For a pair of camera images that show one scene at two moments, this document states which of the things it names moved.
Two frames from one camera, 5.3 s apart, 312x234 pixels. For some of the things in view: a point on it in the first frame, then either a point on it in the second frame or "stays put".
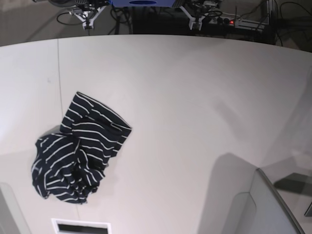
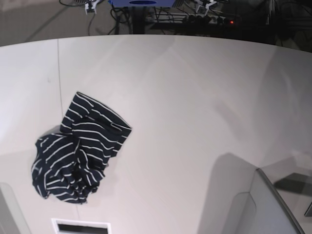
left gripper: x=87 y=17 -> x=90 y=6
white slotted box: x=62 y=226 stays put
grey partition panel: x=263 y=209 stays put
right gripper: x=198 y=20 -> x=204 y=7
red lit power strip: x=238 y=22 -> x=195 y=18
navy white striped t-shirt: x=69 y=161 stays put
